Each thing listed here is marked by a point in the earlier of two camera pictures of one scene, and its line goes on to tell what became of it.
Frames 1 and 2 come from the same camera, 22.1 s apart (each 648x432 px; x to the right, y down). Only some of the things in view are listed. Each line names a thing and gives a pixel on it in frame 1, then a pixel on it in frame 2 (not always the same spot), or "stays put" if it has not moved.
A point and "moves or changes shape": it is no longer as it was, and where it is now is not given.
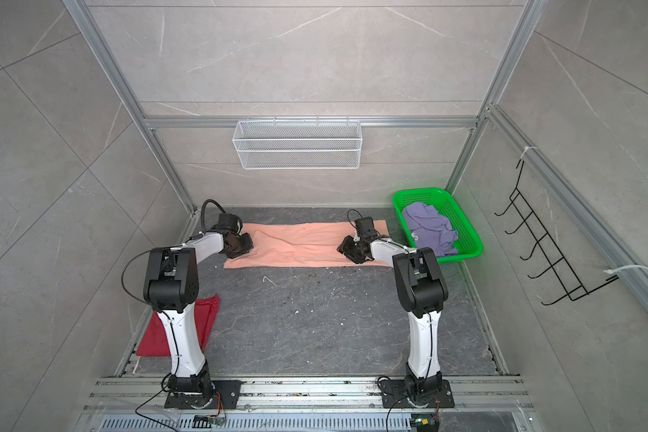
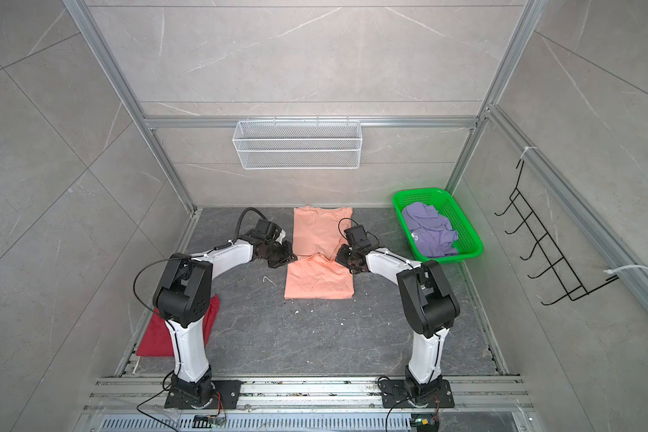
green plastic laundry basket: (431, 218) stays put
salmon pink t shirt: (301, 245) moves or changes shape
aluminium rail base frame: (137, 403) stays put
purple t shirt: (430, 230) stays put
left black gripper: (249, 245) -> (289, 256)
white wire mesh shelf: (298, 145) stays put
